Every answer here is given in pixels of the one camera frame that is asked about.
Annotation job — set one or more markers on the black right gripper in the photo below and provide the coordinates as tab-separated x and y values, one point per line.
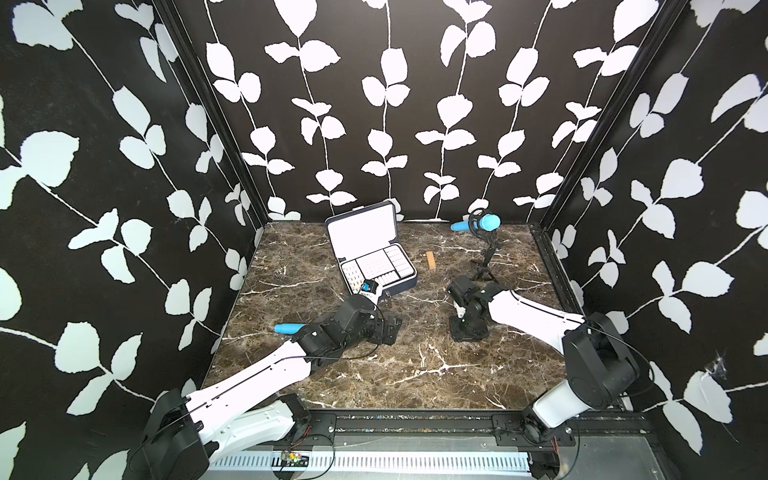
456	335

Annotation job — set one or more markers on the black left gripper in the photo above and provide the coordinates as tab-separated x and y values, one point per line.
391	329

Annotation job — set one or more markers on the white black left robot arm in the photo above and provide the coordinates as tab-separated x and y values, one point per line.
186	433

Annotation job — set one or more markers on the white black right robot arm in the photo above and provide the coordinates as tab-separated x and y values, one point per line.
600	366

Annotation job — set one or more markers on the small yellow wooden block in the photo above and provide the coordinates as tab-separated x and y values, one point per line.
431	261

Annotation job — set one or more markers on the blue microphone on stand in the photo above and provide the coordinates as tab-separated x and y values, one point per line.
485	222

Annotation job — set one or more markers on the small green circuit board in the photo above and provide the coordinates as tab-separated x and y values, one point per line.
293	460

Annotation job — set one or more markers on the black front mounting rail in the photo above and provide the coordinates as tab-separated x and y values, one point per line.
503	427

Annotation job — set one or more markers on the white slotted cable duct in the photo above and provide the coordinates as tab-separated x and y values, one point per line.
493	463

